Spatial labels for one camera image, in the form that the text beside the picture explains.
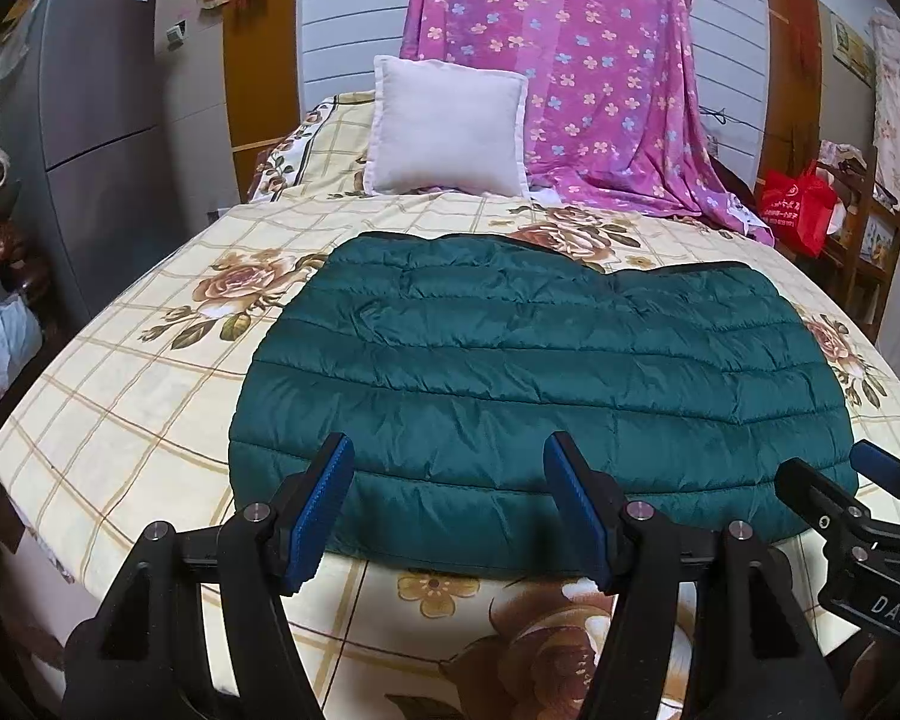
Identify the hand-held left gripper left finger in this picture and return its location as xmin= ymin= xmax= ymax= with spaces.
xmin=60 ymin=431 xmax=357 ymax=720

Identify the wooden shelf rack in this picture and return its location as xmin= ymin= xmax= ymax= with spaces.
xmin=817 ymin=139 xmax=900 ymax=346

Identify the red hanging ornament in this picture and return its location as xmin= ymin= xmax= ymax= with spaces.
xmin=784 ymin=0 xmax=822 ymax=72

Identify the bed with floral sheet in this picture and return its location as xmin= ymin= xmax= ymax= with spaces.
xmin=0 ymin=90 xmax=900 ymax=720

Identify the white plastic bag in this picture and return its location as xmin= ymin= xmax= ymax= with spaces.
xmin=0 ymin=277 xmax=44 ymax=406

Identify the red shopping bag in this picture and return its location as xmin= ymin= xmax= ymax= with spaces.
xmin=757 ymin=161 xmax=841 ymax=257

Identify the wooden headboard with white panels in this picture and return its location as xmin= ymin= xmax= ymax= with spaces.
xmin=221 ymin=0 xmax=822 ymax=203

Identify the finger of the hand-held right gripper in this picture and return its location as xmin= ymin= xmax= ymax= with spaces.
xmin=774 ymin=456 xmax=882 ymax=563
xmin=849 ymin=439 xmax=900 ymax=530

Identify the dark green puffer jacket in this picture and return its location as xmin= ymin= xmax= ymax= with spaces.
xmin=227 ymin=232 xmax=861 ymax=582

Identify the white square pillow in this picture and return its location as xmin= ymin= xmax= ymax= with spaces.
xmin=361 ymin=55 xmax=532 ymax=200

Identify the grey refrigerator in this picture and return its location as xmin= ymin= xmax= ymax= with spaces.
xmin=0 ymin=0 xmax=230 ymax=323

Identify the pink floral blanket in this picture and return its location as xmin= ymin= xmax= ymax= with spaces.
xmin=400 ymin=0 xmax=777 ymax=247

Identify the framed wall picture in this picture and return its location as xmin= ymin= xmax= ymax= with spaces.
xmin=831 ymin=13 xmax=877 ymax=83

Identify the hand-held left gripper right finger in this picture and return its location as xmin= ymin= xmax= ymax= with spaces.
xmin=544 ymin=431 xmax=845 ymax=720

